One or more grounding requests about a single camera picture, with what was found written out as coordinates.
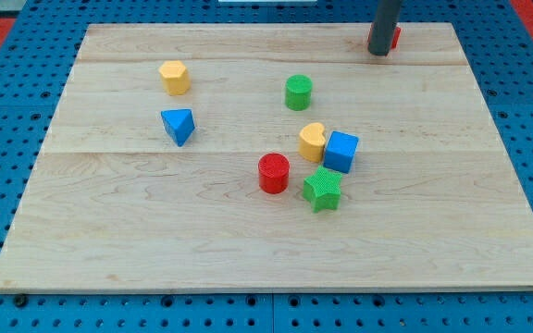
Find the red cylinder block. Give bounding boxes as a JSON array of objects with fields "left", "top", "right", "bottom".
[{"left": 258, "top": 153, "right": 290, "bottom": 194}]

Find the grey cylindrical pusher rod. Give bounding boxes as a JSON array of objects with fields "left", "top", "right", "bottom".
[{"left": 367, "top": 0, "right": 403, "bottom": 56}]

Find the light wooden board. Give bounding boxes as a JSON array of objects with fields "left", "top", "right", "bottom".
[{"left": 0, "top": 23, "right": 533, "bottom": 294}]

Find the green cylinder block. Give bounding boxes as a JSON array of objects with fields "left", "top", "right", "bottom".
[{"left": 284, "top": 74, "right": 313, "bottom": 111}]

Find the red star block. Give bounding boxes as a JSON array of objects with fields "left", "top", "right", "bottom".
[{"left": 367, "top": 26, "right": 402, "bottom": 54}]

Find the green star block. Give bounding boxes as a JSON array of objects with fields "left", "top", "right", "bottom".
[{"left": 303, "top": 166, "right": 342, "bottom": 213}]

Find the blue triangle block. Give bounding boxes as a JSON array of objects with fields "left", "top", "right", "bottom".
[{"left": 160, "top": 109, "right": 195, "bottom": 147}]

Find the blue cube block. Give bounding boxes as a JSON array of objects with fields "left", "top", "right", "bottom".
[{"left": 323, "top": 131, "right": 359, "bottom": 174}]

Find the yellow hexagon block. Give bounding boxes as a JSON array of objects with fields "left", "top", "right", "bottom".
[{"left": 158, "top": 60, "right": 191, "bottom": 95}]

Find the yellow heart block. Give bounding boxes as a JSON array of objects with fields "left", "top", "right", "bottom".
[{"left": 298, "top": 122, "right": 326, "bottom": 163}]

